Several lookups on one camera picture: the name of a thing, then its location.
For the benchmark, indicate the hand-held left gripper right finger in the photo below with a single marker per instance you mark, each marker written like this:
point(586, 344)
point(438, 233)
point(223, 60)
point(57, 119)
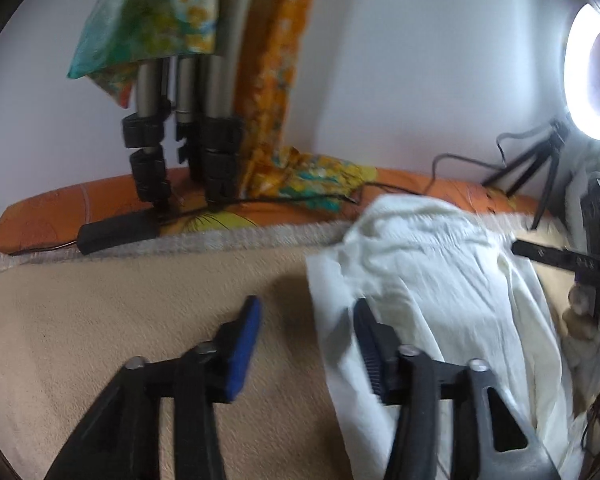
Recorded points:
point(367, 347)

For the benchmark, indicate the small black tripod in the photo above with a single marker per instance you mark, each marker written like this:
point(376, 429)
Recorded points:
point(547, 160)

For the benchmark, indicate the orange floral cloth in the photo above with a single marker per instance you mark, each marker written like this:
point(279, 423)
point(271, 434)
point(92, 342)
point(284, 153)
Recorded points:
point(275, 85)

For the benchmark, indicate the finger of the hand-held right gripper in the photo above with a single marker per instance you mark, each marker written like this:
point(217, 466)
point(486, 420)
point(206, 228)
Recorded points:
point(555, 255)

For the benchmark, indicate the person's right hand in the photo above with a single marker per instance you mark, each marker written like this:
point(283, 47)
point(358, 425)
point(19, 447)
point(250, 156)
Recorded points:
point(585, 325)

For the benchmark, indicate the white garment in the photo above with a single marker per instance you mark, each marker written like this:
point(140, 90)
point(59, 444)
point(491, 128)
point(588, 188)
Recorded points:
point(430, 270)

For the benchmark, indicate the orange pillow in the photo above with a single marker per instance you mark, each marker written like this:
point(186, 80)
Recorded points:
point(45, 205)

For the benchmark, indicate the beige blanket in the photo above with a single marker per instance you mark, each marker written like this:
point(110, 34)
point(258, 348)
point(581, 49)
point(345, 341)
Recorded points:
point(105, 310)

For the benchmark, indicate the black power adapter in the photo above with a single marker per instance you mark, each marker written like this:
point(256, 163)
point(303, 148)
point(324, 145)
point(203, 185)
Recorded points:
point(115, 232)

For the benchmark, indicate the grey tripod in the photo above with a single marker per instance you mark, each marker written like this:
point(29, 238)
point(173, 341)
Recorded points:
point(220, 135)

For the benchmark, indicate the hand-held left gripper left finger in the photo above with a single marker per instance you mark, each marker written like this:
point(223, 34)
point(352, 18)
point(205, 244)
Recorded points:
point(242, 345)

